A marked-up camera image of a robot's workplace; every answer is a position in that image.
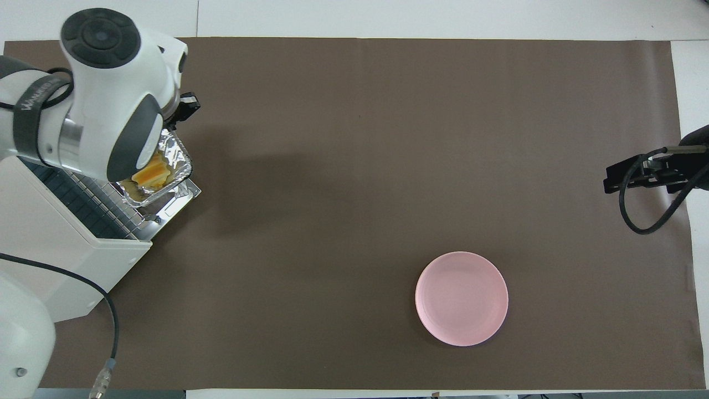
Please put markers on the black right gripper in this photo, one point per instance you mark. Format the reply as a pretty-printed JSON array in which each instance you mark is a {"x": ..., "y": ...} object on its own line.
[{"x": 667, "y": 169}]

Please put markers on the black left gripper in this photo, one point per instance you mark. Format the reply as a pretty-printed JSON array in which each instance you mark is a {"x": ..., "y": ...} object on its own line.
[{"x": 188, "y": 106}]

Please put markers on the aluminium foil tray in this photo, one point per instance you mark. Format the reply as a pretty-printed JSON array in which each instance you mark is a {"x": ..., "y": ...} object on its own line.
[{"x": 178, "y": 158}]

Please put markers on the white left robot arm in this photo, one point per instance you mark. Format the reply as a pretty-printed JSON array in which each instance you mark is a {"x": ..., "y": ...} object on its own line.
[{"x": 111, "y": 83}]

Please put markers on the glass oven door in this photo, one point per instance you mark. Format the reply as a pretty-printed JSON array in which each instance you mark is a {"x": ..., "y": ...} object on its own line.
[{"x": 177, "y": 202}]

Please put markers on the cream toaster oven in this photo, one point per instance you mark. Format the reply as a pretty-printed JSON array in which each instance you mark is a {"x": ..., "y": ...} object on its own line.
[{"x": 72, "y": 260}]

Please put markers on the brown table mat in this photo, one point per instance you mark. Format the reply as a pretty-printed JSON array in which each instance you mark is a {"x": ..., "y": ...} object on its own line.
[{"x": 354, "y": 166}]

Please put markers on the pink round plate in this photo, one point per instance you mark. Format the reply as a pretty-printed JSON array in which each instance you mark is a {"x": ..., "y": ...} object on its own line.
[{"x": 461, "y": 299}]

